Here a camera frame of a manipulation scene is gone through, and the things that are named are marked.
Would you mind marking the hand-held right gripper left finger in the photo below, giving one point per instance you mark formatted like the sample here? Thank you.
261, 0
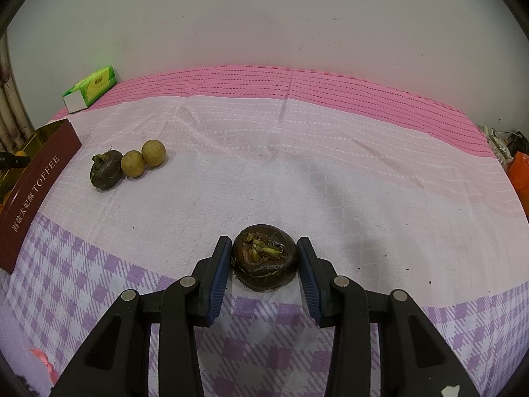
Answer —
219, 285

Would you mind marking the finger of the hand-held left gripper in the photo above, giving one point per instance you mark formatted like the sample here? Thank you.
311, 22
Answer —
12, 160

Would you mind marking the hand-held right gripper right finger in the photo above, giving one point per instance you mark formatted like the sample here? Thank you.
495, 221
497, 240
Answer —
310, 285

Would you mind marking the orange with green stem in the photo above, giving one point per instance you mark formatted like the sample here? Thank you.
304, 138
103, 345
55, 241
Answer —
20, 154

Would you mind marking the gold tin box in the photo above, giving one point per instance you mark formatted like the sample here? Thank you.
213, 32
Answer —
37, 190

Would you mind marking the dark brown water chestnut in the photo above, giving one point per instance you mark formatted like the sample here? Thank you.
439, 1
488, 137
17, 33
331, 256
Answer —
264, 275
105, 173

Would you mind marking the beige patterned curtain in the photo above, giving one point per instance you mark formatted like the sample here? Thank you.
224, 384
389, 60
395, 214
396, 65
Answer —
10, 103

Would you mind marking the green tissue pack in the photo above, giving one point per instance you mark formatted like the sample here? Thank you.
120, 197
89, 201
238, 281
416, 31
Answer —
93, 84

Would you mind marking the tan longan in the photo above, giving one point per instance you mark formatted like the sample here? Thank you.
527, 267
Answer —
153, 153
133, 164

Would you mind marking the pink and purple checked tablecloth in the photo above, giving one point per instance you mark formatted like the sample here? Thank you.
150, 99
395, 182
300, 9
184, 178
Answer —
289, 153

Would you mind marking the pink ribbon scrap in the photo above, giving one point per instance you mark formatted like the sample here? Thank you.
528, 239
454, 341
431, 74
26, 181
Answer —
44, 366

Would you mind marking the patterned snack packet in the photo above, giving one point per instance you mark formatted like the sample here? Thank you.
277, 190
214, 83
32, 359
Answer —
498, 144

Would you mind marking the orange plastic bag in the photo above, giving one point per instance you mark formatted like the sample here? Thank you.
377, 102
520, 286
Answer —
520, 173

